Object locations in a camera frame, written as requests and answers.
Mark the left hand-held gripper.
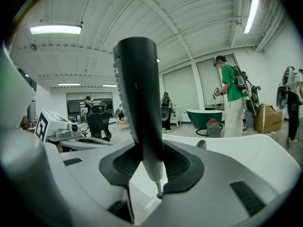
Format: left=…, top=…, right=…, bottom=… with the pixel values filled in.
left=35, top=107, right=114, bottom=149

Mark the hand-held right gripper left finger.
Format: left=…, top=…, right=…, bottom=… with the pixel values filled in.
left=59, top=142, right=144, bottom=227

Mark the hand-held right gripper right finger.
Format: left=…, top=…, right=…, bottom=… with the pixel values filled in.
left=142, top=140, right=288, bottom=227

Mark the black grey handheld tool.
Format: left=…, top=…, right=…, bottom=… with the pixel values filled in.
left=112, top=36, right=166, bottom=200

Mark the white bathtub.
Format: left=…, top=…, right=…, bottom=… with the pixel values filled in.
left=59, top=133, right=303, bottom=223

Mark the green bathtub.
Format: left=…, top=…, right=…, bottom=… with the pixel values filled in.
left=185, top=109, right=223, bottom=130

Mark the black office chair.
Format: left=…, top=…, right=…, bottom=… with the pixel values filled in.
left=86, top=105, right=112, bottom=142

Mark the grey box with red top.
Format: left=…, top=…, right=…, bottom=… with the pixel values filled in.
left=206, top=118, right=223, bottom=138

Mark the white cabinet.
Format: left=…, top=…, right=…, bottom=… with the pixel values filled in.
left=169, top=105, right=182, bottom=127

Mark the cardboard box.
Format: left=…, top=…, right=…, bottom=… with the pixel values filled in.
left=254, top=104, right=284, bottom=134

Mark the person's white shirt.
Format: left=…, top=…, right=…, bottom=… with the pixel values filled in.
left=0, top=44, right=36, bottom=127

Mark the wide window roller blind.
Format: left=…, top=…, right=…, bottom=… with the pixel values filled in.
left=162, top=65, right=199, bottom=114

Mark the medium window roller blind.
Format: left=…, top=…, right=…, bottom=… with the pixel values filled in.
left=196, top=55, right=236, bottom=108

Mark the black hose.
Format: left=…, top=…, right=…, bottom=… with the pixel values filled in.
left=196, top=124, right=223, bottom=137

